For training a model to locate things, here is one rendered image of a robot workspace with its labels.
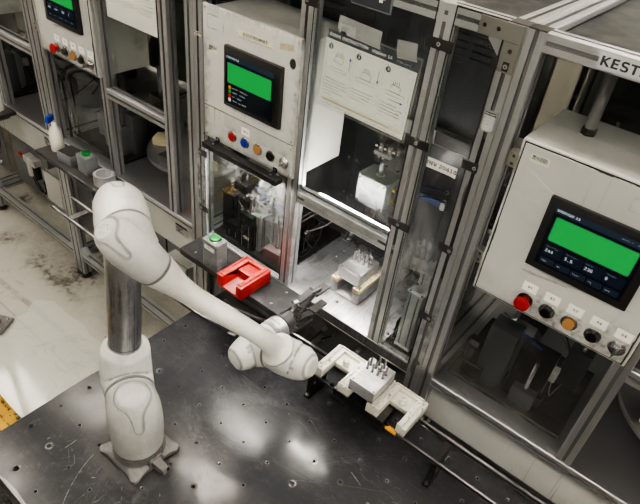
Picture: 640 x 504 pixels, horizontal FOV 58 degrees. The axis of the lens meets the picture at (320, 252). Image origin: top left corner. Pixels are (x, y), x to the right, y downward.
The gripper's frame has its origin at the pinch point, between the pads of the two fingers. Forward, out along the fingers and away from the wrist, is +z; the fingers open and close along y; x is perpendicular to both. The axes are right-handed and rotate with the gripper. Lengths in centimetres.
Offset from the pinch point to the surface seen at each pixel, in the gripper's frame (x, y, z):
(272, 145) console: 30, 46, 3
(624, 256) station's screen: -78, 64, 1
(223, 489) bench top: -15, -32, -59
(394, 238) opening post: -20.1, 34.1, 5.4
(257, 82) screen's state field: 35, 66, 1
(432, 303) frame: -37.8, 19.5, 4.8
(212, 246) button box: 45.1, 1.4, -9.1
